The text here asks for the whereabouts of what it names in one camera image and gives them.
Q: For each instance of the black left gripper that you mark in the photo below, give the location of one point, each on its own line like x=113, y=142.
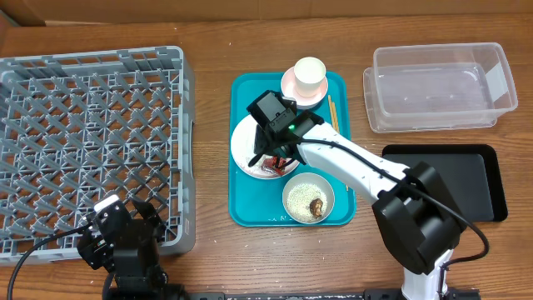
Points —
x=97, y=252

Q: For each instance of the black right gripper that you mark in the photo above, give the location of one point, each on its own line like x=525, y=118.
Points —
x=260, y=137

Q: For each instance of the red snack wrapper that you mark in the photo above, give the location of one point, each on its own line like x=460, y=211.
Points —
x=275, y=165

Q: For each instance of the white round plate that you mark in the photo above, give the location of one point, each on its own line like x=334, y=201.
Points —
x=242, y=151

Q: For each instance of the white paper cup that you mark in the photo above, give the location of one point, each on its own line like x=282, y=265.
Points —
x=309, y=74

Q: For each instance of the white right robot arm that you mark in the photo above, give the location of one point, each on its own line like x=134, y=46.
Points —
x=419, y=220

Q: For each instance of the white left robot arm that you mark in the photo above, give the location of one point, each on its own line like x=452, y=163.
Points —
x=127, y=248

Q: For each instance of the grey dishwasher rack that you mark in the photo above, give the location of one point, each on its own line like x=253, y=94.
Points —
x=79, y=127

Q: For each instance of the pink shallow bowl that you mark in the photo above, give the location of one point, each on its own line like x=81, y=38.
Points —
x=288, y=89

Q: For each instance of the grey bowl with rice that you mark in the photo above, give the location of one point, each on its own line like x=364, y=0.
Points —
x=298, y=193

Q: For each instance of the teal plastic tray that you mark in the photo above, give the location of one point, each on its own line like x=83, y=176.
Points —
x=256, y=201

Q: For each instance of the brown food piece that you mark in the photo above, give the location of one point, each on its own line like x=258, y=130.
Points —
x=316, y=208

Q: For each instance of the clear plastic bin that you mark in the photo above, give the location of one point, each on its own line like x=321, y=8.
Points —
x=438, y=87

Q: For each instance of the black plastic tray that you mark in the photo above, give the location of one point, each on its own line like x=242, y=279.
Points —
x=470, y=171

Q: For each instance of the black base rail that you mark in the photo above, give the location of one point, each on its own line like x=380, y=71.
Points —
x=369, y=294

